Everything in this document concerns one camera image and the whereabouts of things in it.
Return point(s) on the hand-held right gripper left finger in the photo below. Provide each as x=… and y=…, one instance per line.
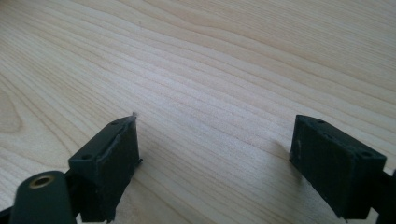
x=107, y=168

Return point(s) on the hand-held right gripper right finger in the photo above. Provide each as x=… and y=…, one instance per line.
x=334, y=165

